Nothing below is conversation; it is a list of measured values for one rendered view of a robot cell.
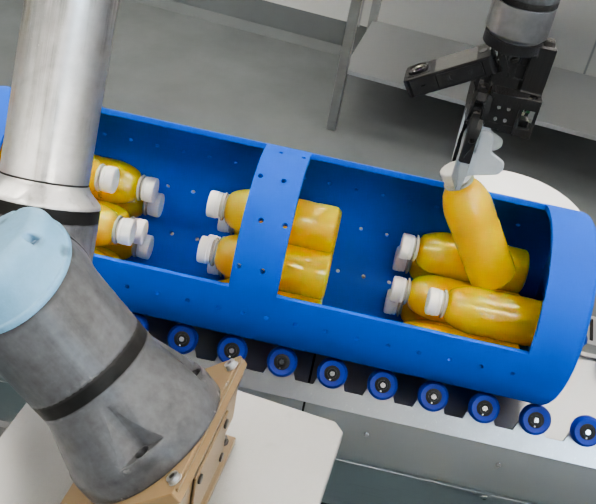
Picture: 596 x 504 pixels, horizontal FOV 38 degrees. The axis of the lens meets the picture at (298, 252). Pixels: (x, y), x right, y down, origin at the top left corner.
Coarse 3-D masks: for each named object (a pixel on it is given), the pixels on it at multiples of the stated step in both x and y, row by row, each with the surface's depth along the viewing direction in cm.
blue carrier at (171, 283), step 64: (0, 128) 117; (128, 128) 133; (192, 128) 125; (192, 192) 141; (256, 192) 115; (320, 192) 136; (384, 192) 134; (192, 256) 140; (256, 256) 113; (384, 256) 140; (576, 256) 113; (192, 320) 122; (256, 320) 118; (320, 320) 116; (384, 320) 114; (576, 320) 111; (512, 384) 117
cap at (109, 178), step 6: (108, 168) 124; (114, 168) 124; (102, 174) 123; (108, 174) 123; (114, 174) 124; (102, 180) 123; (108, 180) 123; (114, 180) 124; (102, 186) 124; (108, 186) 123; (114, 186) 125; (108, 192) 124
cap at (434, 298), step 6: (432, 288) 121; (432, 294) 120; (438, 294) 120; (426, 300) 123; (432, 300) 120; (438, 300) 120; (426, 306) 122; (432, 306) 120; (438, 306) 120; (426, 312) 121; (432, 312) 120; (438, 312) 120
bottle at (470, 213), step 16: (448, 192) 116; (464, 192) 114; (480, 192) 115; (448, 208) 116; (464, 208) 115; (480, 208) 115; (448, 224) 118; (464, 224) 116; (480, 224) 116; (496, 224) 117; (464, 240) 117; (480, 240) 117; (496, 240) 117; (464, 256) 120; (480, 256) 118; (496, 256) 118; (480, 272) 120; (496, 272) 119; (512, 272) 121; (496, 288) 121
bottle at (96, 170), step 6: (0, 150) 122; (0, 156) 122; (96, 162) 124; (96, 168) 124; (102, 168) 124; (96, 174) 123; (90, 180) 123; (96, 180) 123; (90, 186) 123; (96, 186) 123
